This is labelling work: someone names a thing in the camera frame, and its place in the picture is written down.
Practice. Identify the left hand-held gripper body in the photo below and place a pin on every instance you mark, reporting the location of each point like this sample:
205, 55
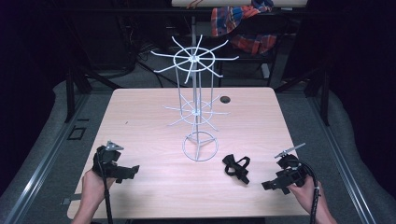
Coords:
107, 161

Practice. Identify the person's left hand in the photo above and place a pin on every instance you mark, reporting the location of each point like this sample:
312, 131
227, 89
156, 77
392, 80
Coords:
93, 188

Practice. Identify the aluminium floor rail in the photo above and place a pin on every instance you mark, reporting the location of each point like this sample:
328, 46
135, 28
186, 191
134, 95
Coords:
342, 161
46, 158

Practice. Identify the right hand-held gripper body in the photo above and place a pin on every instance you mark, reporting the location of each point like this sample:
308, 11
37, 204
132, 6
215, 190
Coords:
292, 172

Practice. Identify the black metal stand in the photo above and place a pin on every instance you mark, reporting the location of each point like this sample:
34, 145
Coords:
323, 99
71, 93

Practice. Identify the person's right hand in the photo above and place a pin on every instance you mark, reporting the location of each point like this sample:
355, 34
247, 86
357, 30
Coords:
306, 194

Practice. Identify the black frame table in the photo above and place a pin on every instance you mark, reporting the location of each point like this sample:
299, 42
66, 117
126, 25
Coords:
274, 62

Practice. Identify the plaid cloth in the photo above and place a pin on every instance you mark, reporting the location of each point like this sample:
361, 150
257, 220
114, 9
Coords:
236, 21

